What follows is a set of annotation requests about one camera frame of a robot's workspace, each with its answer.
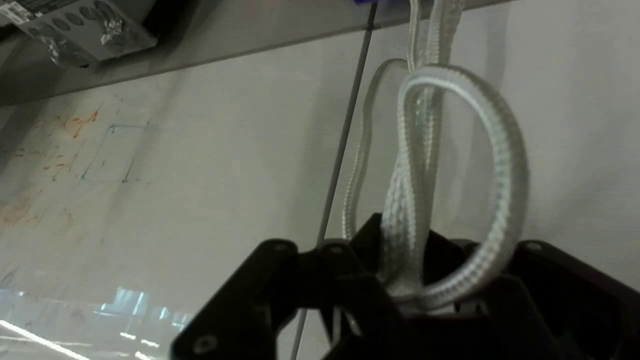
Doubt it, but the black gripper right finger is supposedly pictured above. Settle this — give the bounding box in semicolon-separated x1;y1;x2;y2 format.
427;228;640;360

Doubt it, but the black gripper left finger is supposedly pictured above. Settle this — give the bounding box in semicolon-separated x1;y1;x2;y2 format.
169;214;417;360

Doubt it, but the white braided rope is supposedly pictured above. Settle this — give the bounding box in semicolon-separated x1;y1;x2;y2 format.
341;0;533;312

